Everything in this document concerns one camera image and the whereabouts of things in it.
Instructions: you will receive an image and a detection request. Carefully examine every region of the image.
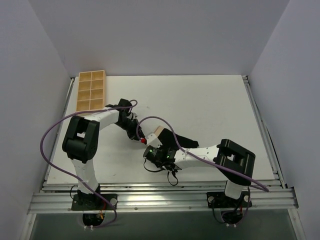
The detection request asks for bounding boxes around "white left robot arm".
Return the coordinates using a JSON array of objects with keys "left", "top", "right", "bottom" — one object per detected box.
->
[{"left": 62, "top": 99, "right": 145, "bottom": 210}]

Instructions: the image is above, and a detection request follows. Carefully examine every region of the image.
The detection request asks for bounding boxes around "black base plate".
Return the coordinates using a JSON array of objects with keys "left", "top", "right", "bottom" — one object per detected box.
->
[
  {"left": 71, "top": 193, "right": 118, "bottom": 211},
  {"left": 206, "top": 191, "right": 253, "bottom": 209}
]

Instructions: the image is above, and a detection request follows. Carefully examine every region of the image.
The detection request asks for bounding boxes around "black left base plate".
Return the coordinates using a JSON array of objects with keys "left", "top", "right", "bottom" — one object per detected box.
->
[{"left": 71, "top": 193, "right": 118, "bottom": 211}]

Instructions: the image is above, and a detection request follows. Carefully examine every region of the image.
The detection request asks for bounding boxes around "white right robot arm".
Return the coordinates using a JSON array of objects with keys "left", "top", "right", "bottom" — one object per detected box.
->
[{"left": 147, "top": 139, "right": 256, "bottom": 207}]

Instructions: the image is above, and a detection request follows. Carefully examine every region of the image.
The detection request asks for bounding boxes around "black underwear with beige waistband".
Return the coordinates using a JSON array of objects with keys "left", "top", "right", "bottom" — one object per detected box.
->
[{"left": 153, "top": 126, "right": 199, "bottom": 150}]

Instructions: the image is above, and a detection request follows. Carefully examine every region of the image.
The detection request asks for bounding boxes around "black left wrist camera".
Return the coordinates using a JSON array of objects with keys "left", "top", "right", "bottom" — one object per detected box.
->
[{"left": 118, "top": 98, "right": 133, "bottom": 108}]

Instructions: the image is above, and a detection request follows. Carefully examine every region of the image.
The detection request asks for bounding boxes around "wooden compartment tray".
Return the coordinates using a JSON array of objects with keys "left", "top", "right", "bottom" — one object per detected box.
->
[{"left": 76, "top": 70, "right": 106, "bottom": 112}]

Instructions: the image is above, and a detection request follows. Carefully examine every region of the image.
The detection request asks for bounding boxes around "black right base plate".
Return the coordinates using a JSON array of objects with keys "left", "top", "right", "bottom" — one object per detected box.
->
[{"left": 206, "top": 191, "right": 253, "bottom": 209}]

